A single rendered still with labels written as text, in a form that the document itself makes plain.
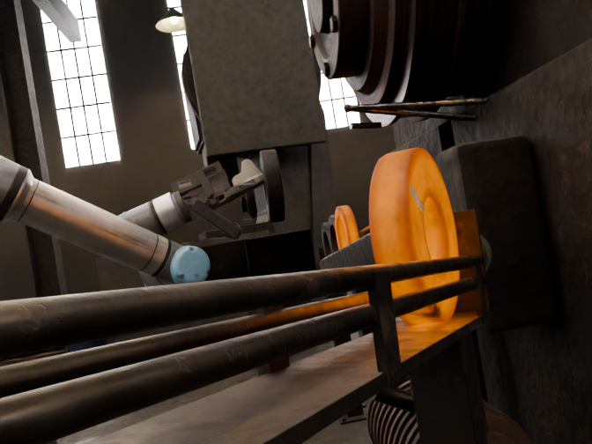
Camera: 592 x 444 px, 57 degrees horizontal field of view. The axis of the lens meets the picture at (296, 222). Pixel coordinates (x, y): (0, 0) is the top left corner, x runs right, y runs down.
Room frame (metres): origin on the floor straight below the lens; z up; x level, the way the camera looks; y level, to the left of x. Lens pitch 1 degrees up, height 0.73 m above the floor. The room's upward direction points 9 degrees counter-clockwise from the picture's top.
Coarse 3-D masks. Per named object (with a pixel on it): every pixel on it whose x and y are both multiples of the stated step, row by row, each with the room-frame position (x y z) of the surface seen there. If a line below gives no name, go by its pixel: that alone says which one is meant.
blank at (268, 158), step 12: (264, 156) 1.10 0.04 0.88; (276, 156) 1.10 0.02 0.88; (264, 168) 1.08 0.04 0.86; (276, 168) 1.08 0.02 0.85; (264, 180) 1.11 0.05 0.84; (276, 180) 1.08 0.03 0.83; (264, 192) 1.19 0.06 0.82; (276, 192) 1.08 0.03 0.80; (276, 204) 1.09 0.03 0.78; (276, 216) 1.12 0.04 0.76
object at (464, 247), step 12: (456, 216) 0.55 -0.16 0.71; (468, 216) 0.54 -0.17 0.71; (456, 228) 0.55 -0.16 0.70; (468, 228) 0.54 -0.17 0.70; (468, 240) 0.54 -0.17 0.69; (480, 240) 0.54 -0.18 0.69; (468, 252) 0.54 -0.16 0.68; (480, 252) 0.53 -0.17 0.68; (468, 276) 0.54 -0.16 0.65; (468, 300) 0.54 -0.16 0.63; (456, 312) 0.54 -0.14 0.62
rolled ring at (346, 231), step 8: (336, 208) 1.68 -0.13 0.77; (344, 208) 1.62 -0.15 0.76; (336, 216) 1.69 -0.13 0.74; (344, 216) 1.59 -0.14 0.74; (352, 216) 1.59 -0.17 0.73; (336, 224) 1.71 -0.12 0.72; (344, 224) 1.58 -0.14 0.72; (352, 224) 1.58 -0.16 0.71; (336, 232) 1.74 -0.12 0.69; (344, 232) 1.72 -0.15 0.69; (352, 232) 1.57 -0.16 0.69; (344, 240) 1.72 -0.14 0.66; (352, 240) 1.57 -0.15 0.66
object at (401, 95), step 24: (408, 0) 0.76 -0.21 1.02; (432, 0) 0.75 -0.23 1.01; (456, 0) 0.75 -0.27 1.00; (408, 24) 0.77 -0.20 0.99; (432, 24) 0.76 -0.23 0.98; (408, 48) 0.79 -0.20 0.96; (432, 48) 0.79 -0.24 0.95; (408, 72) 0.81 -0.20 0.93; (432, 72) 0.82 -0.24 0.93; (408, 96) 0.84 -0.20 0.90; (432, 96) 0.87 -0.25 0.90; (384, 120) 0.96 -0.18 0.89
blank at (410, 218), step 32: (384, 160) 0.46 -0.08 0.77; (416, 160) 0.45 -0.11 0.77; (384, 192) 0.43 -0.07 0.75; (416, 192) 0.44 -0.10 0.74; (384, 224) 0.42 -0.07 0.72; (416, 224) 0.43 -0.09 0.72; (448, 224) 0.52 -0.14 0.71; (384, 256) 0.42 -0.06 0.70; (416, 256) 0.42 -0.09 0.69; (448, 256) 0.50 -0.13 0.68; (416, 288) 0.42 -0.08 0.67; (416, 320) 0.45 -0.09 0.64
